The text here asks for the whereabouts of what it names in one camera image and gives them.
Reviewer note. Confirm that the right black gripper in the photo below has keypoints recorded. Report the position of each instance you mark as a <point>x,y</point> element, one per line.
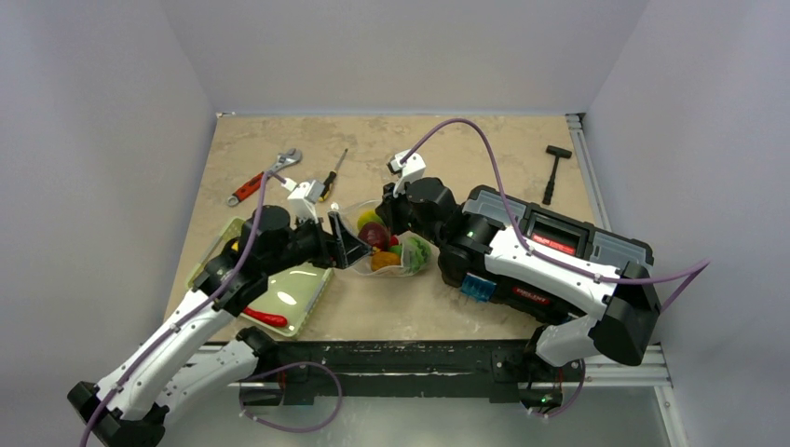
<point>395,212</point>

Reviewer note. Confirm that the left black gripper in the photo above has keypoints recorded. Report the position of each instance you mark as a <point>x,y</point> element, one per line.
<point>337,249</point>

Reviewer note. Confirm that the green yellow fruit toy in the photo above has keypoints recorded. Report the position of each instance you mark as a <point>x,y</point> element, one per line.
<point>367,217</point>

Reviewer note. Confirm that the dark red fruit toy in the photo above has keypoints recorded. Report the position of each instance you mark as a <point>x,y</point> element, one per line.
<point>376,235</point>

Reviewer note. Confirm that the orange small fruit toy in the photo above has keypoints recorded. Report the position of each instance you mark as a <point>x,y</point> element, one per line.
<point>384,259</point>

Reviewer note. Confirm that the clear zip top bag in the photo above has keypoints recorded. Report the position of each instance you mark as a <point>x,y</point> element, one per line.
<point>349,215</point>

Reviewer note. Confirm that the green bell pepper toy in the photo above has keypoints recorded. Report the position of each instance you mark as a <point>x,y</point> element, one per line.
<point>416,253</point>

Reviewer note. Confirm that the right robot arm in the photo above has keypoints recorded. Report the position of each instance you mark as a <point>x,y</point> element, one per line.
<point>622,335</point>

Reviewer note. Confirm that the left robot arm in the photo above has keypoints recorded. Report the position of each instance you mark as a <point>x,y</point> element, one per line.
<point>138,401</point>

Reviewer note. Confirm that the green plastic basket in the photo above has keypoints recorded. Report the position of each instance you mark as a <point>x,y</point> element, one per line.
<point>292,293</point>

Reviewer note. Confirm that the yellow black screwdriver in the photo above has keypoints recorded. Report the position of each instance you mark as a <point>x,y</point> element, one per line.
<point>329,181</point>

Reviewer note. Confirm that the red chili pepper toy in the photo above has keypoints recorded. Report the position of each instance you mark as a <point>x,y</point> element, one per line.
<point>274,320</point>

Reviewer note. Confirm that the black hammer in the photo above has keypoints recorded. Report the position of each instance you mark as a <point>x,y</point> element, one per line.
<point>558,153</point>

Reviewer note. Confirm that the black tool box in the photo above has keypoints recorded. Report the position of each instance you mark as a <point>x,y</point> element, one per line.
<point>511,252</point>

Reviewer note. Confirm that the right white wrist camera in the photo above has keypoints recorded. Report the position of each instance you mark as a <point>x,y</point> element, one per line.
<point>408,167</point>

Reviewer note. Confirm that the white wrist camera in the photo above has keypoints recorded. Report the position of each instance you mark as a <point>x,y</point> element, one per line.
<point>408,167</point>
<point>302,199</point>

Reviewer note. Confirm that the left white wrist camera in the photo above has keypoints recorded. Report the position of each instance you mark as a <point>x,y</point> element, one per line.
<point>302,199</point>

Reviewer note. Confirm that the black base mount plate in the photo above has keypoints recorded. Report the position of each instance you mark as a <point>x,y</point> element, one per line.
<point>500,371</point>

